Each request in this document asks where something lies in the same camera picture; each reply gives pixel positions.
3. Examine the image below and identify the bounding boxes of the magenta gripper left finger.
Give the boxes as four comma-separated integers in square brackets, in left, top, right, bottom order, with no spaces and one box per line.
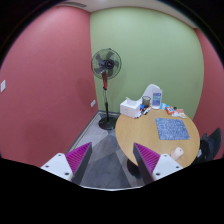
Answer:
[42,142,92,185]

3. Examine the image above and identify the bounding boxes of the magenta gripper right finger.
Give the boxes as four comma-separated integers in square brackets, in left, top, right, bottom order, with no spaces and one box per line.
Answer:
[133,143,182,185]

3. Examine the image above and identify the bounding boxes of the grey blue mouse pad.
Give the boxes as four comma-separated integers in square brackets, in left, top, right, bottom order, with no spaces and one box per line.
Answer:
[156,118,190,140]

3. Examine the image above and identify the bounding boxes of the round wooden table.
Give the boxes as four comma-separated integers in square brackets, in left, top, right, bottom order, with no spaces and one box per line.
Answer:
[115,109,200,167]

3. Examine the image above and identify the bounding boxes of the black marker pen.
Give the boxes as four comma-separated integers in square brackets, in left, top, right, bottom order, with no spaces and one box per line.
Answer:
[143,108,151,115]

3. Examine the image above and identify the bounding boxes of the orange small box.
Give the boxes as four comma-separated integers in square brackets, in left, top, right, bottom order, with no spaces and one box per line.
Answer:
[165,106,175,115]

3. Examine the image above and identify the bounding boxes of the black office chair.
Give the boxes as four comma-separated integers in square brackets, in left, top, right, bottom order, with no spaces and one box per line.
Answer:
[192,128,222,165]

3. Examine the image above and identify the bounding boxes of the white tissue box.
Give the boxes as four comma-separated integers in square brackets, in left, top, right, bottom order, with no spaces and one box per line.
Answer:
[120,98,141,118]

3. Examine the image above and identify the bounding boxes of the blue sign in acrylic stand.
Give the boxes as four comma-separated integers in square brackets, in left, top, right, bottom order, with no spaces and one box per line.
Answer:
[152,89,162,109]

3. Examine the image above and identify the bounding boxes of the black standing fan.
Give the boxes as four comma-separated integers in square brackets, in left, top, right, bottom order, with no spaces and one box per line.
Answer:
[92,48,122,130]

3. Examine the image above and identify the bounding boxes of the white wall socket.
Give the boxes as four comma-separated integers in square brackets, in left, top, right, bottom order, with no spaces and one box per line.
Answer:
[90,100,96,108]

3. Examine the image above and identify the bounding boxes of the white wall switch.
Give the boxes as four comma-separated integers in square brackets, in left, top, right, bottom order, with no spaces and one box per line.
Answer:
[0,80,6,93]

